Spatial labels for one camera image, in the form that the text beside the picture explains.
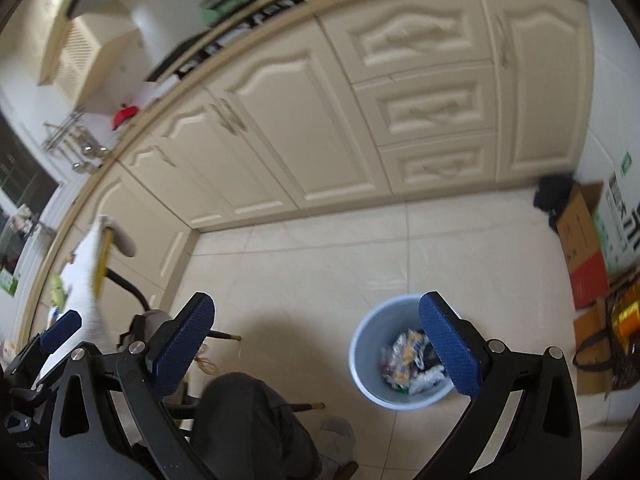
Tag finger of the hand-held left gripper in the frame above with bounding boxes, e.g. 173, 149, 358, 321
0, 357, 71, 408
5, 310, 82, 376

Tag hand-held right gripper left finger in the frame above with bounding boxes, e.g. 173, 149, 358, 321
47, 291, 217, 480

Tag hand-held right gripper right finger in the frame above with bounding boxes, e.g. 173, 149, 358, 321
415, 291, 583, 480

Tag pile of wrappers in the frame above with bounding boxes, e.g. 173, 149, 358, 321
380, 329, 446, 392

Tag light blue trash bin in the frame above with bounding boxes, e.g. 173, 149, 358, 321
349, 296, 458, 412

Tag white towel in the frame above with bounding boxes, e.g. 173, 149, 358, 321
60, 215, 138, 356

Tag person's dark trouser leg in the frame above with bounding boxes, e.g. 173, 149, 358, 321
190, 372, 321, 480

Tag grey slipper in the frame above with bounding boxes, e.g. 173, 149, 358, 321
317, 416, 357, 476

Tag steel sink with faucet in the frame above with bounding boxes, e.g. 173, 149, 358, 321
0, 110, 61, 271

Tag brown cardboard box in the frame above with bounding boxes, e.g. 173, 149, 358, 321
555, 182, 613, 311

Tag net bag of oranges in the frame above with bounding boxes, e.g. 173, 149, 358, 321
572, 280, 640, 396

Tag black bag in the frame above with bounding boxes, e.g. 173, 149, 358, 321
532, 174, 576, 228

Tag metal utensil rack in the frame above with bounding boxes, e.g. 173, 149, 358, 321
42, 110, 88, 153

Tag white printed cardboard box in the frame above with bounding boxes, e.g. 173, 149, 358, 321
592, 152, 640, 276

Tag cream base cabinets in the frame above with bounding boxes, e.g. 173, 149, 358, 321
20, 0, 596, 321

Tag black gas stove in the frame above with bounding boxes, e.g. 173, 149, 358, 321
145, 0, 306, 81

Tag small lattice wall cabinet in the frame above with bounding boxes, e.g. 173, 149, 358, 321
40, 15, 146, 106

